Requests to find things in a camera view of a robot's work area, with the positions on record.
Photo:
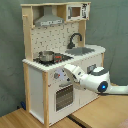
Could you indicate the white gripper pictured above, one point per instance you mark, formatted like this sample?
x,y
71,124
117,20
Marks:
x,y
73,72

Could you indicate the white oven door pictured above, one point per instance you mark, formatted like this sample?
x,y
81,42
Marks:
x,y
64,97

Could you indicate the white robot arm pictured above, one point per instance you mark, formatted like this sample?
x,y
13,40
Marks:
x,y
97,81

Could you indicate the wooden toy kitchen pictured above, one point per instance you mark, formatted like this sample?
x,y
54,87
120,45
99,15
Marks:
x,y
40,84

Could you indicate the grey ice dispenser panel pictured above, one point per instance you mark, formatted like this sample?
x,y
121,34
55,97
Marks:
x,y
91,68

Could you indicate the grey toy sink basin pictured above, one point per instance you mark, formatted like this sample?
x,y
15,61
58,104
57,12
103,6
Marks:
x,y
79,51

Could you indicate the red oven knob left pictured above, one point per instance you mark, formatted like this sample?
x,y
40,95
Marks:
x,y
56,75

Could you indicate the black toy faucet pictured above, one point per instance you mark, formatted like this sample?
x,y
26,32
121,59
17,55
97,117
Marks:
x,y
73,40

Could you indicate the black toy stovetop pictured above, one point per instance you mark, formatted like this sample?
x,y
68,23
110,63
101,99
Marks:
x,y
58,58

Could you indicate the silver toy pot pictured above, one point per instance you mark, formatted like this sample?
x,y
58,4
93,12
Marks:
x,y
46,56

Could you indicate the grey range hood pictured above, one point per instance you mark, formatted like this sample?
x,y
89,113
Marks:
x,y
48,18

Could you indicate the toy microwave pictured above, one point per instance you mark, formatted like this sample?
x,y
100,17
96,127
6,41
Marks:
x,y
78,11

